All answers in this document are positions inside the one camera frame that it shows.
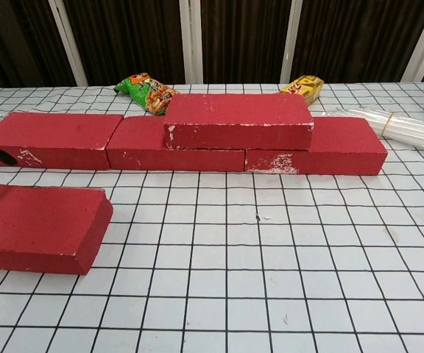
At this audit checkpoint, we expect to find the green snack bag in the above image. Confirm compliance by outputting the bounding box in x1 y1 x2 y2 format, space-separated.
113 72 178 117

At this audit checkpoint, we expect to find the white black-grid tablecloth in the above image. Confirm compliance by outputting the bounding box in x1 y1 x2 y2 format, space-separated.
0 81 424 353

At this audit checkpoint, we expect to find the gold biscuit pack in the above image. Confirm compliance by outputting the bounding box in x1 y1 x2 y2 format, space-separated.
278 75 325 107

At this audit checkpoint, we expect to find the clear plastic straw bundle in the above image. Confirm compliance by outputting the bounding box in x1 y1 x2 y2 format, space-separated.
320 106 424 159

